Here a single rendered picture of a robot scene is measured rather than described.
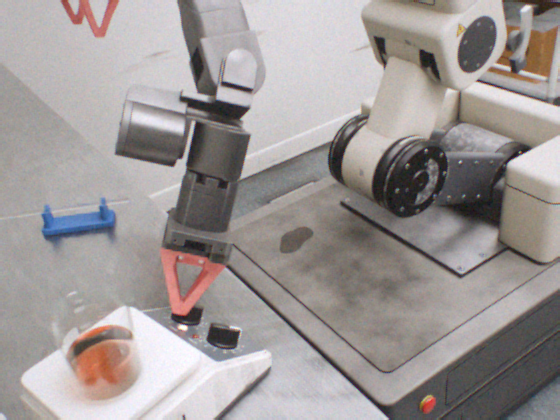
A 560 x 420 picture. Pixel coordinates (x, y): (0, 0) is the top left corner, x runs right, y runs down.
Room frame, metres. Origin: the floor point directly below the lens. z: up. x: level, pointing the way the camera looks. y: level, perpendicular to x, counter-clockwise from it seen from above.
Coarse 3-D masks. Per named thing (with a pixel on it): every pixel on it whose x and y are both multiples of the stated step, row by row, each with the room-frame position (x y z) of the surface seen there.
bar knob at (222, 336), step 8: (216, 328) 0.46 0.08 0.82; (224, 328) 0.46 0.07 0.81; (232, 328) 0.46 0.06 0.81; (240, 328) 0.46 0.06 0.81; (208, 336) 0.46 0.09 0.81; (216, 336) 0.45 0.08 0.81; (224, 336) 0.45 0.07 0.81; (232, 336) 0.45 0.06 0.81; (216, 344) 0.44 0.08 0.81; (224, 344) 0.44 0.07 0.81; (232, 344) 0.45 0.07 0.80
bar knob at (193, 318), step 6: (192, 306) 0.50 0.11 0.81; (198, 306) 0.50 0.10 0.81; (192, 312) 0.49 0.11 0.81; (198, 312) 0.49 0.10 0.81; (174, 318) 0.49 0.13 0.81; (180, 318) 0.49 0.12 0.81; (186, 318) 0.49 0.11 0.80; (192, 318) 0.49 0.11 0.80; (198, 318) 0.49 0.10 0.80; (186, 324) 0.48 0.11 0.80; (192, 324) 0.48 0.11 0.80; (198, 324) 0.49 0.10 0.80
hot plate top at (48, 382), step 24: (144, 336) 0.43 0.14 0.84; (168, 336) 0.43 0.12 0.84; (48, 360) 0.42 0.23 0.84; (144, 360) 0.40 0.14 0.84; (168, 360) 0.40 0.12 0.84; (192, 360) 0.40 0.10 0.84; (24, 384) 0.39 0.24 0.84; (48, 384) 0.39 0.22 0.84; (144, 384) 0.38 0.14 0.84; (168, 384) 0.37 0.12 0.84; (48, 408) 0.36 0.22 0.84; (72, 408) 0.36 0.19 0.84; (96, 408) 0.36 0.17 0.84; (120, 408) 0.35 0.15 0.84; (144, 408) 0.35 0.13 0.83
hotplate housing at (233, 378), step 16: (208, 368) 0.40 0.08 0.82; (224, 368) 0.41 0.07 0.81; (240, 368) 0.42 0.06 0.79; (256, 368) 0.44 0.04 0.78; (192, 384) 0.39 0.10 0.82; (208, 384) 0.39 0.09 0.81; (224, 384) 0.41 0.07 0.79; (240, 384) 0.42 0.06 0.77; (32, 400) 0.39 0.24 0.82; (160, 400) 0.37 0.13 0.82; (176, 400) 0.37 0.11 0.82; (192, 400) 0.38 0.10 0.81; (208, 400) 0.39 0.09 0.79; (224, 400) 0.40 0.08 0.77; (32, 416) 0.39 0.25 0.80; (48, 416) 0.37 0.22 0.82; (144, 416) 0.36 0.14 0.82; (160, 416) 0.36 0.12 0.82; (176, 416) 0.37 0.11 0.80; (192, 416) 0.38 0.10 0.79; (208, 416) 0.39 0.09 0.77
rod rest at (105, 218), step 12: (48, 216) 0.77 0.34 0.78; (60, 216) 0.79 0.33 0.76; (72, 216) 0.79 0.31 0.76; (84, 216) 0.78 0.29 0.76; (96, 216) 0.78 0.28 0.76; (108, 216) 0.78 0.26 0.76; (48, 228) 0.76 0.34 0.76; (60, 228) 0.76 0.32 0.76; (72, 228) 0.76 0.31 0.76; (84, 228) 0.76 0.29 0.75; (96, 228) 0.76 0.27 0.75
